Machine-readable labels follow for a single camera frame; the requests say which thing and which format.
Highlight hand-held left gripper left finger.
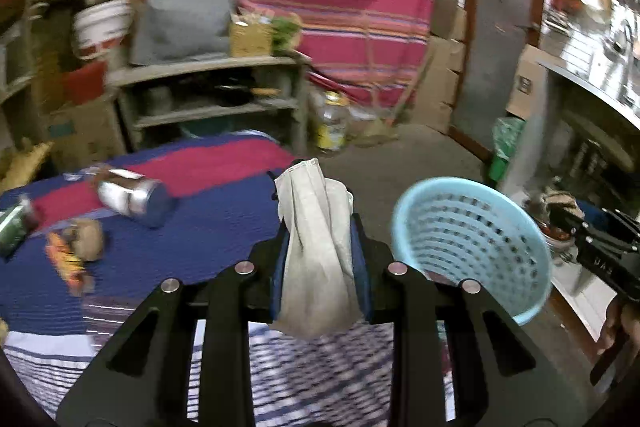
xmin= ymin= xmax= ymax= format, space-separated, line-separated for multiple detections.
xmin=55 ymin=172 xmax=293 ymax=427

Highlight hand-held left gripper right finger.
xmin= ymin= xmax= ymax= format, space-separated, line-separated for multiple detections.
xmin=345 ymin=189 xmax=586 ymax=427

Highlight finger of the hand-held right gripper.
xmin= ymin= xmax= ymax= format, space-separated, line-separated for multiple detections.
xmin=549 ymin=203 xmax=593 ymax=248
xmin=597 ymin=207 xmax=640 ymax=244

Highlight brown paper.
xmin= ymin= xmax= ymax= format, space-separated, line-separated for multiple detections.
xmin=65 ymin=218 xmax=106 ymax=263
xmin=530 ymin=189 xmax=583 ymax=240

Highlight beige cloth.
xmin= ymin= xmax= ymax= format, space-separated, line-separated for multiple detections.
xmin=270 ymin=158 xmax=365 ymax=340

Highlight light blue plastic basket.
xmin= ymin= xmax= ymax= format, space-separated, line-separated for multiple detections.
xmin=391 ymin=177 xmax=553 ymax=327

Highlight orange snack wrapper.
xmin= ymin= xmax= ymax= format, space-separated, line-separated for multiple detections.
xmin=44 ymin=231 xmax=93 ymax=295

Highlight person's right hand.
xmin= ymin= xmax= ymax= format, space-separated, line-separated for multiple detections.
xmin=596 ymin=297 xmax=640 ymax=356

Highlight blue striped checked tablecloth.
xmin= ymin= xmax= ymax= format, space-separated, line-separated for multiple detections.
xmin=0 ymin=132 xmax=456 ymax=427

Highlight green plastic bag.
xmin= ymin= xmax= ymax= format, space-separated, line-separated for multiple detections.
xmin=489 ymin=117 xmax=527 ymax=182

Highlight straw broom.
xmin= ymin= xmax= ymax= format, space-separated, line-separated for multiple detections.
xmin=360 ymin=52 xmax=436 ymax=142

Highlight steel kitchen counter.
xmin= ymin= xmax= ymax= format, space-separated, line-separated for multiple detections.
xmin=537 ymin=0 xmax=640 ymax=208

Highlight printed cardboard box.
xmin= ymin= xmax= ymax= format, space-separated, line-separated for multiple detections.
xmin=505 ymin=44 xmax=548 ymax=120

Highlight plastic jar yellow label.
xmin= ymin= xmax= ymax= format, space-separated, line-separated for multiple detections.
xmin=316 ymin=91 xmax=351 ymax=154

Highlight steel canister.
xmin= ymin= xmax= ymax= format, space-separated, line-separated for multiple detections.
xmin=92 ymin=167 xmax=178 ymax=229

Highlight stack of flattened cardboard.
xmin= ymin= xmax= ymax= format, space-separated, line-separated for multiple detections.
xmin=415 ymin=0 xmax=468 ymax=132

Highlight black frying pan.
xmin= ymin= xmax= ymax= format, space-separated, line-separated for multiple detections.
xmin=212 ymin=82 xmax=281 ymax=100

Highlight grey shelf cabinet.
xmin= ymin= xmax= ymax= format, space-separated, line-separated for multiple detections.
xmin=107 ymin=54 xmax=313 ymax=155

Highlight grey door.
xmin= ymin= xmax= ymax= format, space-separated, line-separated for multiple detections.
xmin=447 ymin=0 xmax=546 ymax=158

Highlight green leafy vegetable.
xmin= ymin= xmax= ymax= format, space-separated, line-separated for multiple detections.
xmin=270 ymin=14 xmax=303 ymax=52

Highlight brown cardboard box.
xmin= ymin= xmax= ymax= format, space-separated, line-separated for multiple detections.
xmin=47 ymin=99 xmax=126 ymax=168

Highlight green plastic jar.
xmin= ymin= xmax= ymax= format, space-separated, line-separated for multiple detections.
xmin=0 ymin=197 xmax=36 ymax=258

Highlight grey cushion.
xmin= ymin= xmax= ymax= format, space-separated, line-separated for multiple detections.
xmin=131 ymin=0 xmax=238 ymax=65

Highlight red plastic basin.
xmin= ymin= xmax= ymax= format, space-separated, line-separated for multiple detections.
xmin=60 ymin=62 xmax=108 ymax=105

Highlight yellow egg tray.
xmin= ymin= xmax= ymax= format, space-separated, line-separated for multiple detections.
xmin=0 ymin=139 xmax=53 ymax=192

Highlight white plastic bucket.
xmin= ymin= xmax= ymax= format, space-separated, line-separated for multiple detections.
xmin=72 ymin=0 xmax=133 ymax=60

